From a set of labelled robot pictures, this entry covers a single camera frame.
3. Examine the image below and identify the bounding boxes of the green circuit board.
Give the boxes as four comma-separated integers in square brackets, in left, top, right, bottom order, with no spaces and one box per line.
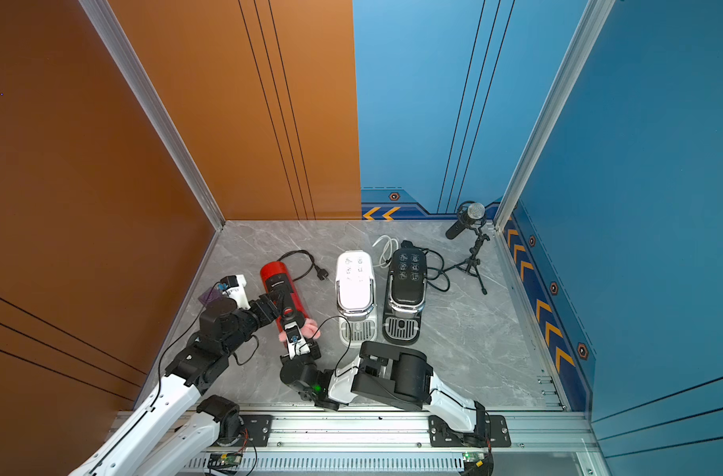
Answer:
[460,451,494,476]
[204,452,244,475]

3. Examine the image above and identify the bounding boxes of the red coffee machine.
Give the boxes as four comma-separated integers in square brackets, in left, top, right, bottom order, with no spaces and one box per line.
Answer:
[260,262,307,331]

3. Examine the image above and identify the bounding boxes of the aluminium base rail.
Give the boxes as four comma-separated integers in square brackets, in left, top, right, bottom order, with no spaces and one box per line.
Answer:
[161,407,609,475]

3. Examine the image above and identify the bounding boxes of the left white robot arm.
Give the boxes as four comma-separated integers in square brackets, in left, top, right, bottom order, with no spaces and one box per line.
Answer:
[72,295,280,475]

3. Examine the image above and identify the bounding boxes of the black power cable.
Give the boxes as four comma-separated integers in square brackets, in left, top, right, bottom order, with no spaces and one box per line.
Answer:
[422,248,453,294]

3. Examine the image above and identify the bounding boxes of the black coffee machine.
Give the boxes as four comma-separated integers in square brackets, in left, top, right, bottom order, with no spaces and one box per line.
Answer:
[383,240,427,345]

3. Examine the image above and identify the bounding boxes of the green circuit board right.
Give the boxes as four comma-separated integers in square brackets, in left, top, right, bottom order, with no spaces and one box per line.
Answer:
[460,451,494,476]

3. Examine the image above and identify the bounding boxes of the white coffee machine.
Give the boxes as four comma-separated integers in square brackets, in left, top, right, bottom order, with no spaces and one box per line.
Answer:
[335,250,379,348]

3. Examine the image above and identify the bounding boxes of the white power cable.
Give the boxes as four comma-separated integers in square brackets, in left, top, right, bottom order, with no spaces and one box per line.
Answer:
[371,234,399,269]

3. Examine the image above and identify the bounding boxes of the green circuit board left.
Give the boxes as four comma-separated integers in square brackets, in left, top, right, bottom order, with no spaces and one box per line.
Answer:
[204,452,244,475]

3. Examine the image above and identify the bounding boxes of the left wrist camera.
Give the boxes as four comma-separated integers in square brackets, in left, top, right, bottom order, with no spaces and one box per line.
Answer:
[216,275,250,309]

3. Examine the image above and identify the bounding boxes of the purple block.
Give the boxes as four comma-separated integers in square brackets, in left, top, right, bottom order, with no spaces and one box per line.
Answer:
[198,284,225,309]

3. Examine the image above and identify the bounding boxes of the pink cloth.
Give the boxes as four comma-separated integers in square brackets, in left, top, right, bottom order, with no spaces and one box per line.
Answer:
[278,317,321,343]

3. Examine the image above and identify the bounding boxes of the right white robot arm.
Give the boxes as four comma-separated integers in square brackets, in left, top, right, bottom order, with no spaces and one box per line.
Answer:
[279,341,511,449]

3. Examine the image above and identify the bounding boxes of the black power plug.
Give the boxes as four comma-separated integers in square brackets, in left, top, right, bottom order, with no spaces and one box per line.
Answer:
[315,266,329,281]

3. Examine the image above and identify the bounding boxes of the black microphone on tripod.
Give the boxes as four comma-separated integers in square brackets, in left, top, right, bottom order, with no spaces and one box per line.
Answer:
[441,200,494,296]

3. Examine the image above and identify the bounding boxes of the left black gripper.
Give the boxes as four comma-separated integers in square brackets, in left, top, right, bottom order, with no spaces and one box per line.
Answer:
[223,290,284,359]

